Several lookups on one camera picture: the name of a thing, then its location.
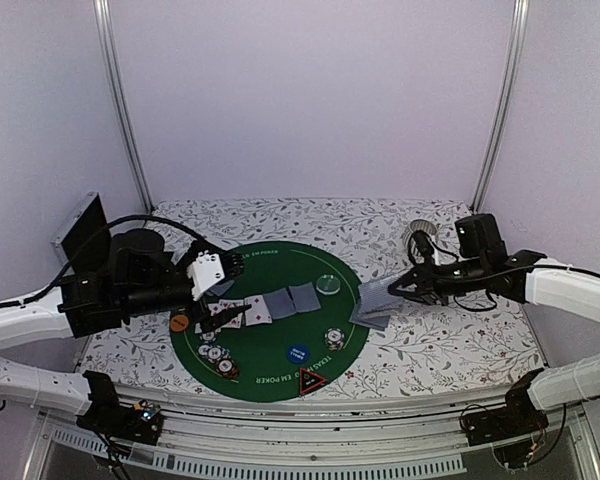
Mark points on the aluminium poker set case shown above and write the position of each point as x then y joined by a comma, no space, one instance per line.
83,221

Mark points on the face-down cards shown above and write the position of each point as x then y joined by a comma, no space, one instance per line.
378,323
220,289

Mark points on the round green poker mat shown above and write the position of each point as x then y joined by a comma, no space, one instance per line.
265,374

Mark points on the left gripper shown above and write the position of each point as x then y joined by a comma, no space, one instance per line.
215,321

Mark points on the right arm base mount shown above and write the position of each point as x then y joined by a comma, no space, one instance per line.
514,433

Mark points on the clear dealer button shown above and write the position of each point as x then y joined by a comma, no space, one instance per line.
328,284

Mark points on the blue small blind button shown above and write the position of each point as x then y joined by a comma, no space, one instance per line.
298,354

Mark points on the left aluminium frame post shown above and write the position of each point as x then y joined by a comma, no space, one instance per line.
104,25

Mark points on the right aluminium frame post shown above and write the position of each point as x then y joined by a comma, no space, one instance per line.
511,66

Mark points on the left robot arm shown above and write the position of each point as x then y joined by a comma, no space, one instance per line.
28,319

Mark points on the poker chip stack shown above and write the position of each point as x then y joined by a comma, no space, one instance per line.
334,339
211,350

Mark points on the orange big blind button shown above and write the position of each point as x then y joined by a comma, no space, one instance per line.
179,323

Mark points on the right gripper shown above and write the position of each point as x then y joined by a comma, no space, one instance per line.
423,291

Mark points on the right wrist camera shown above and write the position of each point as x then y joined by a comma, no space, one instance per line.
421,248

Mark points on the face-down board card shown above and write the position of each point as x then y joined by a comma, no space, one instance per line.
280,304
304,298

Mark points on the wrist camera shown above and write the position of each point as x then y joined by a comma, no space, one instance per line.
207,270
421,248

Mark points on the front aluminium rail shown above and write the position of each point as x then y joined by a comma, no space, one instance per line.
389,438

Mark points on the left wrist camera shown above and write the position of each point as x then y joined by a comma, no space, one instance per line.
207,270

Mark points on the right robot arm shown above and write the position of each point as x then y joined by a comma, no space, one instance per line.
545,286

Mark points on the black red triangle token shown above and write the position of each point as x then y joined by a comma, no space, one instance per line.
310,381

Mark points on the blue-backed card deck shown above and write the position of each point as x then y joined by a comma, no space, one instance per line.
374,297

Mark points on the aluminium frame post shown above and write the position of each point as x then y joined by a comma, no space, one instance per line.
104,25
511,66

